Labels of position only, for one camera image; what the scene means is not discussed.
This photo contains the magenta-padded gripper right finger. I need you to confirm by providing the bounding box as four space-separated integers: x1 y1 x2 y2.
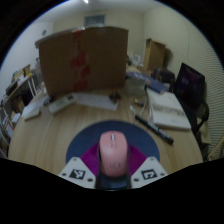
126 143 169 190

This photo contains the white open book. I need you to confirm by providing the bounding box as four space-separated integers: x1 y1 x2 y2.
145 87 193 131

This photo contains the long white remote control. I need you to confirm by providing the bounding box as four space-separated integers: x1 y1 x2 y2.
21 105 42 122

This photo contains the plain white paper sheet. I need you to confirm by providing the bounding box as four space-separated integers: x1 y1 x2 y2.
73 92 119 112

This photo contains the black office chair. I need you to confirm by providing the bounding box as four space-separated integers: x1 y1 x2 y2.
186 99 210 151

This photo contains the round blue mouse pad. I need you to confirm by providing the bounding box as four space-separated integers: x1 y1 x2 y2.
65 119 161 164

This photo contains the cluttered wooden wall desk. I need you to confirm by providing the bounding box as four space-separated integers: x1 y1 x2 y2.
1 68 40 113

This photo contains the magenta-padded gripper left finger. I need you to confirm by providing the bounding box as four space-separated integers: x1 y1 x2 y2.
58 143 102 190

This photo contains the blue flat folder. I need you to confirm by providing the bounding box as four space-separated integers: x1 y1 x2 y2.
126 71 169 94

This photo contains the black marker pen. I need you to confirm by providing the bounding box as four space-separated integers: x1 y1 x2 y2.
134 114 175 145

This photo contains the pink computer mouse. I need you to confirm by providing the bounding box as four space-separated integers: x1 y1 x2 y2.
98 130 129 177

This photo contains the upright brown cardboard box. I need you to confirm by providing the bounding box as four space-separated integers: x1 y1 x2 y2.
143 38 168 73

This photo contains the large brown cardboard box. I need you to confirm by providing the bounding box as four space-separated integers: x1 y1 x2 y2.
34 26 130 98

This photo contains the white bookshelf with books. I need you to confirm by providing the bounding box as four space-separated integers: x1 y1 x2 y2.
0 106 15 158

